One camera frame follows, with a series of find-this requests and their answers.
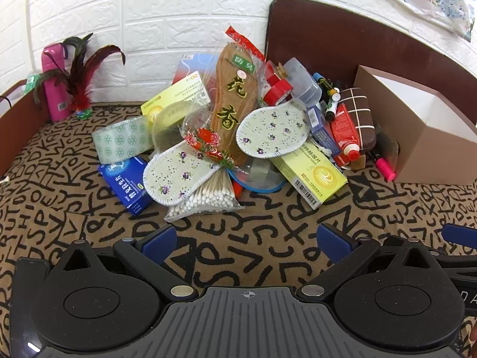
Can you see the letter printed blanket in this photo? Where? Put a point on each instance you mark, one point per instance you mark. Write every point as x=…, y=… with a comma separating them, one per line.
x=74, y=194

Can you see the white marker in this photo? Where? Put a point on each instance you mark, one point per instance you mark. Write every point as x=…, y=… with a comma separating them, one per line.
x=332, y=104

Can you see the clear plastic container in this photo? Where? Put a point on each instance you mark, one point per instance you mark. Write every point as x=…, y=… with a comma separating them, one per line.
x=303, y=80

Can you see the blue-rimmed mesh cover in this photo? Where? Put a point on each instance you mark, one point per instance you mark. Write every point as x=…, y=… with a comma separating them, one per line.
x=261, y=186

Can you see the pink bottle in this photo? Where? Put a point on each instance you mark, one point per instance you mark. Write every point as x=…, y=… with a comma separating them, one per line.
x=56, y=82

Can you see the feather shuttlecock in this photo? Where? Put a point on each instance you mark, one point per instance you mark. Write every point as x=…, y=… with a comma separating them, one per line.
x=80, y=82

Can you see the brown plaid pouch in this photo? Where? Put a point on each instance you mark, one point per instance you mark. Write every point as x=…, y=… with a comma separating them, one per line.
x=357, y=115

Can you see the floral insole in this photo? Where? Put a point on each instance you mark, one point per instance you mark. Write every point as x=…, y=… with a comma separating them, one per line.
x=272, y=128
x=175, y=173

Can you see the clear patterned tape roll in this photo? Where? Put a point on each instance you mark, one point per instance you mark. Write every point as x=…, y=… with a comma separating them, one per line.
x=121, y=140

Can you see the brass padlock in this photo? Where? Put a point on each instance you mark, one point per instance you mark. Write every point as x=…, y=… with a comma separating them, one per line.
x=357, y=161

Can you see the yellow medicine box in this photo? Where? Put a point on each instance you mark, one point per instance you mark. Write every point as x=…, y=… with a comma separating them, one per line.
x=164, y=100
x=313, y=175

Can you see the red and white box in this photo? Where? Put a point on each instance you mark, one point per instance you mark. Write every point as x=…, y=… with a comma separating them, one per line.
x=190, y=65

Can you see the brown wooden headboard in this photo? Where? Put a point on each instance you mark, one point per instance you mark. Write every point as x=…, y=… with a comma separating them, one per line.
x=335, y=33

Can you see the blue medicine box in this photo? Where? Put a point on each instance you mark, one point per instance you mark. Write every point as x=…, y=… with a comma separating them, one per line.
x=125, y=184

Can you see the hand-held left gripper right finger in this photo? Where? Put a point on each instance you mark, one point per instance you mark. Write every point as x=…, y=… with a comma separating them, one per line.
x=333, y=238

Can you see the red tube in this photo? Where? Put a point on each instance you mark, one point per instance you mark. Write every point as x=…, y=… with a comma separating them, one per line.
x=344, y=128

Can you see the cardboard box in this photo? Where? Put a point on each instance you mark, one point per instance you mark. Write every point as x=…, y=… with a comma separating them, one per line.
x=428, y=138

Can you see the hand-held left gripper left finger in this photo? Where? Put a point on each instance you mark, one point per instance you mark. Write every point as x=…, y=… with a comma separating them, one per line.
x=160, y=240

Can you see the blue and red box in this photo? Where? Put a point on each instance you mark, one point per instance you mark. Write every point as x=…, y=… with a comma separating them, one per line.
x=322, y=130

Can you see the green tag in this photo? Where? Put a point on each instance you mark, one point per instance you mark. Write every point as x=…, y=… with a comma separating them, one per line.
x=34, y=84

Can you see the pink highlighter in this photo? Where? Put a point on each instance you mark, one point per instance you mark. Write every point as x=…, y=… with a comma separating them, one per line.
x=385, y=166

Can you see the red tape roll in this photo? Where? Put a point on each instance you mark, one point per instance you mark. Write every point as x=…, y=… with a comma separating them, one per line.
x=277, y=90

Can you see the cotton swab bag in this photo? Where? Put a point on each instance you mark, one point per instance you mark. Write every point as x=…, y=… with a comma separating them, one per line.
x=208, y=201

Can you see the brown insole packet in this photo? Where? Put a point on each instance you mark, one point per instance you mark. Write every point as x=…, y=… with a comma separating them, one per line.
x=233, y=108

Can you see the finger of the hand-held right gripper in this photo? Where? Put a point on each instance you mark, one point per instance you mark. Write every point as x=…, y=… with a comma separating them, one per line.
x=460, y=234
x=456, y=264

